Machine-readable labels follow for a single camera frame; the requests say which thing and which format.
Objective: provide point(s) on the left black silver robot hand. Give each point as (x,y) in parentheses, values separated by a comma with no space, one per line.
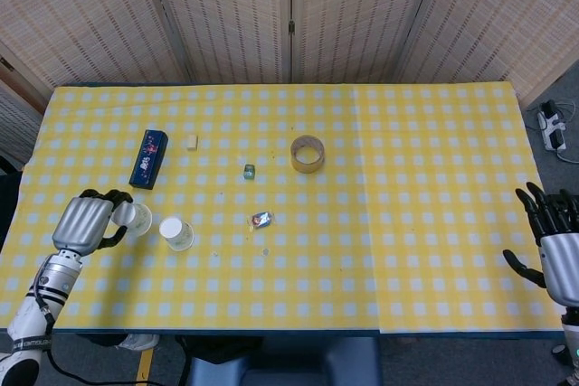
(86,225)

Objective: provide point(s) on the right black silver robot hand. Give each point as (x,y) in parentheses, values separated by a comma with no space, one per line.
(558,250)

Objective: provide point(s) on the white paper cup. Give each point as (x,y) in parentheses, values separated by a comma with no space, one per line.
(175,232)
(135,219)

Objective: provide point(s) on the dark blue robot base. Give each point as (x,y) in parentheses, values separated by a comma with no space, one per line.
(289,365)

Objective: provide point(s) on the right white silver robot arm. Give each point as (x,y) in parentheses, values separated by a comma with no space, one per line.
(571,341)

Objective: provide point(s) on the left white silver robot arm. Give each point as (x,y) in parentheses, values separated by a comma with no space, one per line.
(38,309)

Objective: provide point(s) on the dark blue long box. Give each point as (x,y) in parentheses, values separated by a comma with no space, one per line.
(149,159)

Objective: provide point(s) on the white power strip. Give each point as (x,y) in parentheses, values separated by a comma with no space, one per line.
(553,126)

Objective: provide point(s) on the white shoe under table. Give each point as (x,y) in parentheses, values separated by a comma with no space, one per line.
(138,341)

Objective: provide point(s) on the small beige eraser block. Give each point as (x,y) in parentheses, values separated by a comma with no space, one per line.
(192,142)

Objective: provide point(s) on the yellow floor tape strip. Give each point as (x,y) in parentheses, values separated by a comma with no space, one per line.
(145,365)

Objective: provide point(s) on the small green cube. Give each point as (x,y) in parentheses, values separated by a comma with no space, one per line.
(249,172)

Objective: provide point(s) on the colourful candy wrapper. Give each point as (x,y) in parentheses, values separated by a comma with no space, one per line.
(262,219)

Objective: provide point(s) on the yellow white checked tablecloth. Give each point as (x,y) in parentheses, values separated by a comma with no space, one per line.
(362,232)

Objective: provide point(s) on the woven folding screen panel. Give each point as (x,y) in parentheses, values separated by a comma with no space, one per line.
(357,15)
(506,20)
(226,15)
(77,15)

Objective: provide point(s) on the yellow tape roll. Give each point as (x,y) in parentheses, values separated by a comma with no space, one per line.
(307,161)

